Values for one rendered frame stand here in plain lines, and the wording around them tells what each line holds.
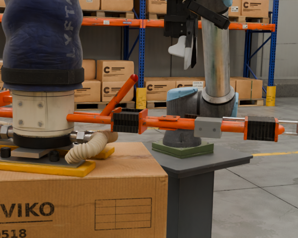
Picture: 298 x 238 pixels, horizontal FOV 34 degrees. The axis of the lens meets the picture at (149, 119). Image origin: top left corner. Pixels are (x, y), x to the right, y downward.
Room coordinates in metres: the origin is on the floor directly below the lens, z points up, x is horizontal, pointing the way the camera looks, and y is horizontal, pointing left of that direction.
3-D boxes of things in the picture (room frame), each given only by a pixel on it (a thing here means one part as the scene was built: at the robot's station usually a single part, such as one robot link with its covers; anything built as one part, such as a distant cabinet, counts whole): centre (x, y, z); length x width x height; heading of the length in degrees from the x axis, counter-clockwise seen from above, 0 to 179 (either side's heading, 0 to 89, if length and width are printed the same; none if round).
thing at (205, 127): (1.28, -0.16, 1.07); 0.07 x 0.07 x 0.04; 79
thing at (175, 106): (2.35, -0.17, 0.98); 0.17 x 0.15 x 0.18; 78
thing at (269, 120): (1.25, -0.29, 1.08); 0.08 x 0.07 x 0.05; 79
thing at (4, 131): (1.37, 0.30, 1.01); 0.34 x 0.25 x 0.06; 79
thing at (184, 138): (2.36, -0.16, 0.84); 0.19 x 0.19 x 0.10
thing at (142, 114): (1.32, 0.05, 1.08); 0.10 x 0.08 x 0.06; 169
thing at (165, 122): (1.45, 0.08, 1.08); 0.93 x 0.30 x 0.04; 79
